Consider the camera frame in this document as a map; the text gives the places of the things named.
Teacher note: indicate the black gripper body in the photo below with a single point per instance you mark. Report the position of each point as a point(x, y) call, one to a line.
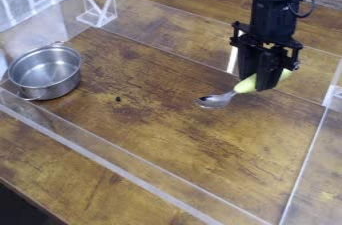
point(272, 25)

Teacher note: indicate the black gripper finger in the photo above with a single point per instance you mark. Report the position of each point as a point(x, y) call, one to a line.
point(248, 61)
point(269, 70)

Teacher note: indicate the green handled metal spoon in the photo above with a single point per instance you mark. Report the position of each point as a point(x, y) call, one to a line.
point(219, 101)

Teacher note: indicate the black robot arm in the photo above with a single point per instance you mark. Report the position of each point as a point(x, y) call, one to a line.
point(288, 54)

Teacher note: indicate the small stainless steel pot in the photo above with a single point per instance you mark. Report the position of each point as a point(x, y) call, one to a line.
point(46, 73)

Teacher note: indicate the clear acrylic front barrier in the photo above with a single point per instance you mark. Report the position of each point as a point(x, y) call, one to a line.
point(174, 189)

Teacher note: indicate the clear acrylic triangle bracket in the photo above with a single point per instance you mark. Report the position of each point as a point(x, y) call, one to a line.
point(98, 16)

